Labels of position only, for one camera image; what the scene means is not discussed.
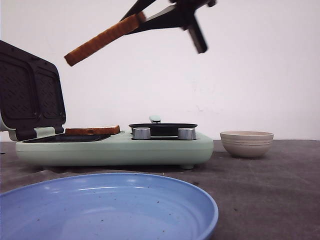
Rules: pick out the beige ribbed ceramic bowl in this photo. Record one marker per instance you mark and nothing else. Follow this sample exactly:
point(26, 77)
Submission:
point(246, 144)

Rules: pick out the black frying pan green handle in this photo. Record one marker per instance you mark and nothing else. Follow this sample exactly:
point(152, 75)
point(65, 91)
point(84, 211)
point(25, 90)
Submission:
point(162, 129)

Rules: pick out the silver left control knob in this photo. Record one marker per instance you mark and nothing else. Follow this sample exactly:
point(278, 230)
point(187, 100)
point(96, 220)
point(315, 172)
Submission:
point(141, 133)

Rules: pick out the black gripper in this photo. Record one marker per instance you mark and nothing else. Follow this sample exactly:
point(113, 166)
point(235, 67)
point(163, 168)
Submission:
point(170, 17)

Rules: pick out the blue round plate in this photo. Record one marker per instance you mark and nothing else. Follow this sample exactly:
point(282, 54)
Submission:
point(108, 206)

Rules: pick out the silver control knob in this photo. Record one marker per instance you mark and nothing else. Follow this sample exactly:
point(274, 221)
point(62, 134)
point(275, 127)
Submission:
point(141, 133)
point(186, 133)

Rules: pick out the white bread slice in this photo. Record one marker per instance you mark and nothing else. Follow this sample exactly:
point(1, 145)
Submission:
point(104, 38)
point(106, 130)

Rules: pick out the mint green sandwich maker lid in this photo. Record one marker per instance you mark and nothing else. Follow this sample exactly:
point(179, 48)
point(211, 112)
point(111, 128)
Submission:
point(31, 96)

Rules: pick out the silver right control knob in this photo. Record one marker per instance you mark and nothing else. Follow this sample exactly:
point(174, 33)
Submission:
point(186, 133)

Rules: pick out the mint green breakfast maker base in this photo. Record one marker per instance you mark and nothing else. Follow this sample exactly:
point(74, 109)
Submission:
point(114, 150)

